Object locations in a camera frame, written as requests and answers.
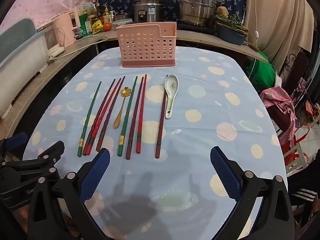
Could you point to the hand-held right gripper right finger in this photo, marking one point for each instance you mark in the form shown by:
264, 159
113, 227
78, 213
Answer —
225, 175

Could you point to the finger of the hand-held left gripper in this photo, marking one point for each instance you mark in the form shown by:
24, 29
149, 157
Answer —
50, 152
16, 139

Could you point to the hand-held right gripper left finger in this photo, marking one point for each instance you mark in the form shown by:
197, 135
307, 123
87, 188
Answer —
96, 172

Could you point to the green chopstick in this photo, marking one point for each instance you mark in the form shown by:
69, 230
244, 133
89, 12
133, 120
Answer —
80, 148
121, 145

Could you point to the dark red chopstick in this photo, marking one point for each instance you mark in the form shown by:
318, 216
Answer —
101, 142
129, 150
104, 105
158, 150

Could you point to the gold flower spoon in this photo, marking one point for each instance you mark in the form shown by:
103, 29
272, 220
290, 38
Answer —
125, 91

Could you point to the white ceramic soup spoon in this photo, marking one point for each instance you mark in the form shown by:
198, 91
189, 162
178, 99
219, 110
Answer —
172, 83

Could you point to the pink perforated utensil holder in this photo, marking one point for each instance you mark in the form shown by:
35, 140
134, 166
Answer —
145, 47

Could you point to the blue planet print tablecloth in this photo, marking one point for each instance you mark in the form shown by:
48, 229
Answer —
200, 135

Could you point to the white storage box blue lid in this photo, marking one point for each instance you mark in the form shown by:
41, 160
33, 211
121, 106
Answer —
20, 62

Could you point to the person's black striped trousers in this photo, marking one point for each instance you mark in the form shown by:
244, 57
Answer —
302, 187

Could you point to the pink floral bag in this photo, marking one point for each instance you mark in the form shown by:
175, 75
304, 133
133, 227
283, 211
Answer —
280, 95

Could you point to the white blender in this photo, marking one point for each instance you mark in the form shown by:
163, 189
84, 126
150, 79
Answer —
52, 40

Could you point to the green bag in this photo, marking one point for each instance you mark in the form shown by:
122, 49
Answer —
260, 72

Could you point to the pink electric kettle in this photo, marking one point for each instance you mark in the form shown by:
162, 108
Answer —
66, 30

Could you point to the wooden rolling pin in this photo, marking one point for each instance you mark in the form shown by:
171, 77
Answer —
253, 47

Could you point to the dark metal chair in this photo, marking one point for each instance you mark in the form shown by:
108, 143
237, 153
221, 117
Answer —
300, 67

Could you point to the green tin can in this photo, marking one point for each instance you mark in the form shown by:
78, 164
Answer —
85, 25

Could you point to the yellow seasoning packet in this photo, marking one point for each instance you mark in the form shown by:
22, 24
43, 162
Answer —
97, 26

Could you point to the light wooden counter board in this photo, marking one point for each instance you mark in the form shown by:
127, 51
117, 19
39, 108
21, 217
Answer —
200, 41

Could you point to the blue bowl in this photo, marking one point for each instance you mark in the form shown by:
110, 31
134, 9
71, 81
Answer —
232, 38

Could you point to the red tomato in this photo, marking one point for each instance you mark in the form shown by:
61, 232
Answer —
107, 26

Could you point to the pink spotted sheet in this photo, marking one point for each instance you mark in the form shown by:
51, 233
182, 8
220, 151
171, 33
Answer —
45, 0

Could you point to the yellow oil bottle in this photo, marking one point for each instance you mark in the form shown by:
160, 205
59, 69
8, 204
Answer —
107, 17

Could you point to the glass food container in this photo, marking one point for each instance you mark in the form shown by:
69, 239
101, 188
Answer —
120, 23

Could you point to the black induction cooktop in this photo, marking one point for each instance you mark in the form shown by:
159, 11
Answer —
200, 29

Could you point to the dark sauce bottle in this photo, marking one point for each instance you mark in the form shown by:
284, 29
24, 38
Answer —
99, 12

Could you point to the white carton box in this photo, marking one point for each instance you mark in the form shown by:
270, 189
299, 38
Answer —
85, 7

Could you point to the small steel pot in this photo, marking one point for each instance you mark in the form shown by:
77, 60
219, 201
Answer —
122, 16

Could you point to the leafy green vegetables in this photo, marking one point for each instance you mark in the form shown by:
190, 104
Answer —
232, 20

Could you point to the beige curtain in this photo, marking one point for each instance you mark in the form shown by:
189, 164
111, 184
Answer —
275, 17

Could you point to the steel rice cooker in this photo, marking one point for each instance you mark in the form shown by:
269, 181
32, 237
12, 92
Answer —
150, 10

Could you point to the stainless steel steamer pot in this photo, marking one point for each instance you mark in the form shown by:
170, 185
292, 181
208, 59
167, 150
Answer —
197, 5

